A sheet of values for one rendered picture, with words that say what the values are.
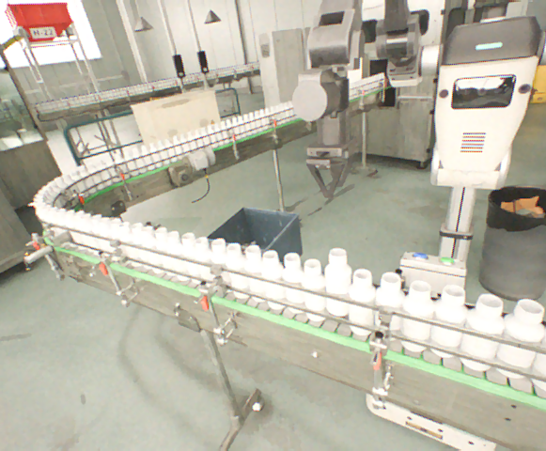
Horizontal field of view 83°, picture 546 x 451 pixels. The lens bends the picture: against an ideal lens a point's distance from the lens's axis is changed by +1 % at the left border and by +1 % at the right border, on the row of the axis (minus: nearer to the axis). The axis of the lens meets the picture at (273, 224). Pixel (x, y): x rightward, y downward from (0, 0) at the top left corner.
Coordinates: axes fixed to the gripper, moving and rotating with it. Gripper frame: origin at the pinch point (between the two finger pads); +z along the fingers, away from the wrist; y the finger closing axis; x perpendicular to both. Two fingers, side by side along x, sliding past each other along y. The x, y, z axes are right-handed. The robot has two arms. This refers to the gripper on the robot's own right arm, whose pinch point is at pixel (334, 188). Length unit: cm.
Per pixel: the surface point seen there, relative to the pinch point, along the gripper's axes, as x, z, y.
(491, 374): 32.2, 36.0, 0.5
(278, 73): -300, -19, -534
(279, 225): -49, 45, -60
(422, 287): 17.8, 20.9, -2.2
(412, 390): 18.8, 46.2, 2.6
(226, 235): -69, 45, -43
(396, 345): 14.3, 36.1, 0.5
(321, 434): -17, 135, -25
